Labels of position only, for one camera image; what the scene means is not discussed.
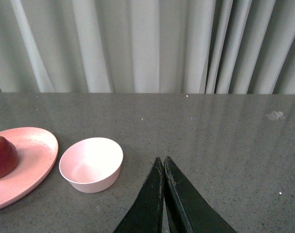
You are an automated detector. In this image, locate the pink plate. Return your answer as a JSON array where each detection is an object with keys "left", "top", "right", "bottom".
[{"left": 0, "top": 127, "right": 58, "bottom": 209}]

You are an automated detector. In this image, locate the pink bowl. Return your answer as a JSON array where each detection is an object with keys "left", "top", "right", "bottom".
[{"left": 59, "top": 137, "right": 123, "bottom": 193}]

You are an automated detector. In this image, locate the red apple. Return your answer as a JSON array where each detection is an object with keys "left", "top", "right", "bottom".
[{"left": 0, "top": 136, "right": 19, "bottom": 179}]

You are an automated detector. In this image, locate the grey pleated curtain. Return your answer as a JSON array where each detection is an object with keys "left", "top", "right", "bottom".
[{"left": 0, "top": 0, "right": 295, "bottom": 94}]

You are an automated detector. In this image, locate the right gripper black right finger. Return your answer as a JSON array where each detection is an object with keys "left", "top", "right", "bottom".
[{"left": 164, "top": 156, "right": 235, "bottom": 233}]

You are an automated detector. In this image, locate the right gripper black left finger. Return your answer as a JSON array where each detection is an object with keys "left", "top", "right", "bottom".
[{"left": 114, "top": 157, "right": 165, "bottom": 233}]

